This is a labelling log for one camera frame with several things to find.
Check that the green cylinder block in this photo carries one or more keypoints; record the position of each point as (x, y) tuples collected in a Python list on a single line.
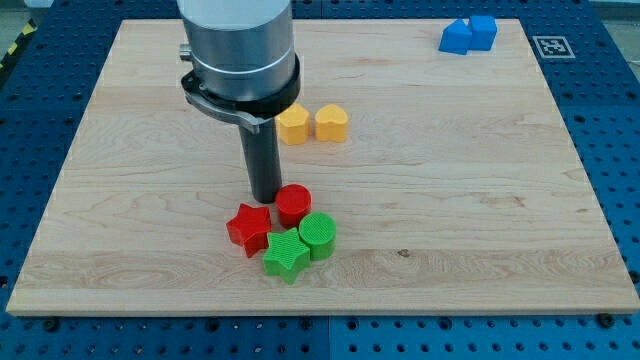
[(318, 231)]

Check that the wooden board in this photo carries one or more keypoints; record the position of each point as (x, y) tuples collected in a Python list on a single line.
[(457, 192)]

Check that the red cylinder block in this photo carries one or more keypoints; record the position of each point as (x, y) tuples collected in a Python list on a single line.
[(293, 203)]

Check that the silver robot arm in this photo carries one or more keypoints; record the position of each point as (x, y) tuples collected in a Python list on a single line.
[(245, 69)]

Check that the yellow pentagon block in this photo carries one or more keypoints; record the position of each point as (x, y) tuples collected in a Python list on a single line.
[(293, 125)]

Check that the green star block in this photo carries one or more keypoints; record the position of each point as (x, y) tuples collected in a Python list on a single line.
[(286, 255)]

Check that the blue cube block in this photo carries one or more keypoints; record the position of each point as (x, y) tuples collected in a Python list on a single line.
[(484, 30)]

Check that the red star block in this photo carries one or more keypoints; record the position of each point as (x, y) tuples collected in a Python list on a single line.
[(249, 228)]

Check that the white fiducial marker tag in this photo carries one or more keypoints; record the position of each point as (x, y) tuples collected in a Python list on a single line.
[(553, 47)]

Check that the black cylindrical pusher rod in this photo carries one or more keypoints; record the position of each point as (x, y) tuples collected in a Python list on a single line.
[(261, 156)]

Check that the yellow heart block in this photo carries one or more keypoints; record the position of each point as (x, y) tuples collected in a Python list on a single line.
[(331, 124)]

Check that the blue pentagon block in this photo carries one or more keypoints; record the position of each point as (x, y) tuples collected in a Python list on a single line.
[(456, 38)]

